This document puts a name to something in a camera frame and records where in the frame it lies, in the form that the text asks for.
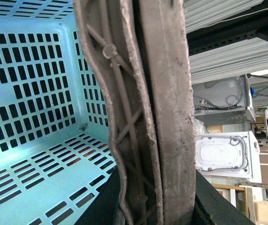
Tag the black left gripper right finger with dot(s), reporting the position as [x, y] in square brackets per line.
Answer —
[210, 208]

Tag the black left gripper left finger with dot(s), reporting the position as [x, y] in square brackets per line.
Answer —
[105, 209]

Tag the light blue plastic basket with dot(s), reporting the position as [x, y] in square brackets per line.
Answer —
[54, 157]

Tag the brown basket handle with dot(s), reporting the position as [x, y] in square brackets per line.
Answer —
[138, 52]

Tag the white washing machine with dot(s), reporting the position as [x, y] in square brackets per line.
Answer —
[234, 154]

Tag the upper white appliance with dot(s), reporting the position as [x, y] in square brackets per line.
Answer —
[224, 101]

